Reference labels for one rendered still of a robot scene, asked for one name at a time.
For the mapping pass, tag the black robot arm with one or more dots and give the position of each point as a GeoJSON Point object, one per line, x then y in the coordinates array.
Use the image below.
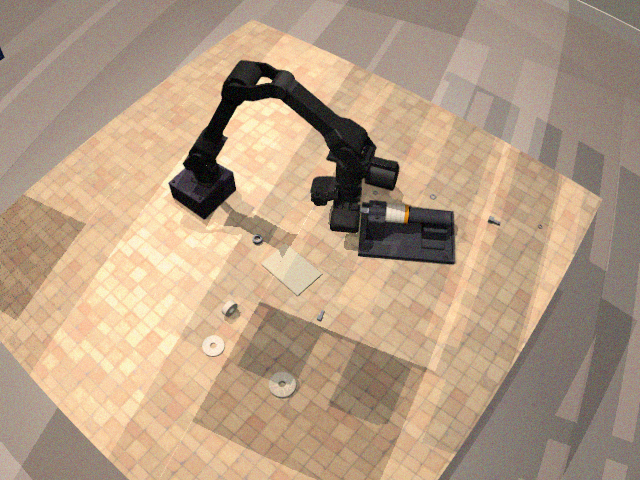
{"type": "Point", "coordinates": [345, 138]}

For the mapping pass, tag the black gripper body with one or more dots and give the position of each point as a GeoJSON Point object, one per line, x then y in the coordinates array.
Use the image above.
{"type": "Point", "coordinates": [346, 218]}

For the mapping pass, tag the white flat washer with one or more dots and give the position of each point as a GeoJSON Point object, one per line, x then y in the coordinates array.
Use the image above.
{"type": "Point", "coordinates": [206, 345]}

